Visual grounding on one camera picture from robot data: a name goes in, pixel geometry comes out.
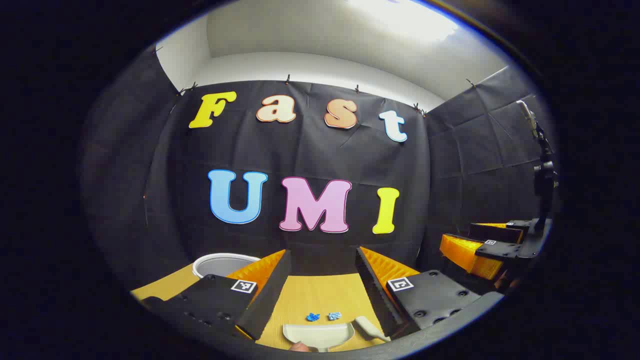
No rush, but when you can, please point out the grey plastic dustpan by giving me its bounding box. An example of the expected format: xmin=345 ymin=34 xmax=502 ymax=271
xmin=282 ymin=322 xmax=356 ymax=353

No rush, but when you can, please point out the white garbage bin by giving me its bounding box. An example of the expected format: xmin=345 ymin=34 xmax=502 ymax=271
xmin=192 ymin=253 xmax=262 ymax=280

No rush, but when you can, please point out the small white broom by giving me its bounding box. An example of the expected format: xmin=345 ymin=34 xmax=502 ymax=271
xmin=354 ymin=316 xmax=392 ymax=344

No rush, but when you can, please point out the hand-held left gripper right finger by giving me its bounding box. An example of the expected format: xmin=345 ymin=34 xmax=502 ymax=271
xmin=355 ymin=246 xmax=505 ymax=341

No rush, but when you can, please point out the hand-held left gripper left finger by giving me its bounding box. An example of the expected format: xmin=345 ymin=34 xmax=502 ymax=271
xmin=131 ymin=249 xmax=292 ymax=342

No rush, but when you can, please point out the wooden desktop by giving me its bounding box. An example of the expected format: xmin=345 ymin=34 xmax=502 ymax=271
xmin=131 ymin=264 xmax=396 ymax=351

